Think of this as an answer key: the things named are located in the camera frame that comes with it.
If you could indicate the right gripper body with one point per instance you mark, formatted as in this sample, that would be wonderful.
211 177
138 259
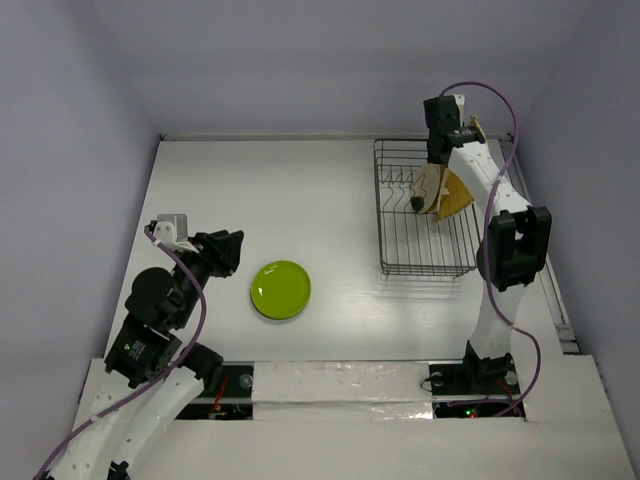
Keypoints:
417 203

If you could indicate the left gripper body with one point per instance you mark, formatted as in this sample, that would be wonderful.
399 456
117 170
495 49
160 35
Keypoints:
211 259

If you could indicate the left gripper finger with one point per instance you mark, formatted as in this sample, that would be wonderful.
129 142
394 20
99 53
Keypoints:
236 238
233 257

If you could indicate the small bamboo tray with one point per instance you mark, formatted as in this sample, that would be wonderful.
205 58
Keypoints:
429 182

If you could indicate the grey green plate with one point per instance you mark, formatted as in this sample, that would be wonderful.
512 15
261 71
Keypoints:
418 204

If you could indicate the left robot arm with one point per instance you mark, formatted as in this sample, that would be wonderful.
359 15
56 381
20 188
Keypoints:
150 375

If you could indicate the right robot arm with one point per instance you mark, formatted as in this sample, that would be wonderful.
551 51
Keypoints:
512 251

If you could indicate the large bamboo tray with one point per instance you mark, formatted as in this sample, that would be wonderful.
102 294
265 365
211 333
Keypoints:
459 196

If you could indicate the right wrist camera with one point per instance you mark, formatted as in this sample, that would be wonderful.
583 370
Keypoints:
460 103

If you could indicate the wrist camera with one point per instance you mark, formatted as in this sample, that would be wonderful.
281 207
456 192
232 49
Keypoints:
460 103
170 230

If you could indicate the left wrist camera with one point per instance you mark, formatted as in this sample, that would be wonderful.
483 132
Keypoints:
170 230

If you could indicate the wire dish rack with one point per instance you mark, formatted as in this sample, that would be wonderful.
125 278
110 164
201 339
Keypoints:
411 244

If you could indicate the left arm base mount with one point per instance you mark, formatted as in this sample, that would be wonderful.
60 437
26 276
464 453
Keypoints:
227 393

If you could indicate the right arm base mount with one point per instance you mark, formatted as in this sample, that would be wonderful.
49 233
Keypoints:
454 396

